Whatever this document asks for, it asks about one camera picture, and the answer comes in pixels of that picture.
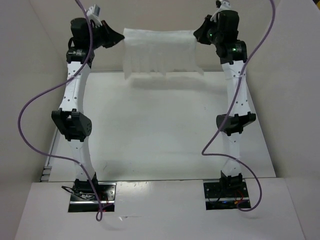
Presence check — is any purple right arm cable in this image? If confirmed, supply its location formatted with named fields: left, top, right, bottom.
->
left=201, top=0, right=276, bottom=212

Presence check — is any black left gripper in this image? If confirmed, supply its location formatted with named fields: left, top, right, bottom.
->
left=86, top=20, right=124, bottom=51

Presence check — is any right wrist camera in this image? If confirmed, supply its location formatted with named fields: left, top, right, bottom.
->
left=210, top=0, right=231, bottom=22

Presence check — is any white pleated skirt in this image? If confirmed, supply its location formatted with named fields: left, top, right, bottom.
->
left=123, top=28, right=204, bottom=79

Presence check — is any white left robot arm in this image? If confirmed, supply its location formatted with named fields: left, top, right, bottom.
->
left=51, top=17, right=125, bottom=200

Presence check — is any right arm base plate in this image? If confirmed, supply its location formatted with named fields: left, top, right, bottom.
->
left=203, top=180, right=251, bottom=211

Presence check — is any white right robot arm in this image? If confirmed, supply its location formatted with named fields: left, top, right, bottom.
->
left=193, top=9, right=257, bottom=197

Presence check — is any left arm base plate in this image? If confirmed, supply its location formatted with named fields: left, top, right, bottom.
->
left=61, top=182, right=117, bottom=213

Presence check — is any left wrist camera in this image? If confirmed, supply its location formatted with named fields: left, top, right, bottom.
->
left=86, top=4, right=102, bottom=28

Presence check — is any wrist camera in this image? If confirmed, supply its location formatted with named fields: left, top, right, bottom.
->
left=210, top=0, right=231, bottom=22
left=86, top=4, right=102, bottom=28

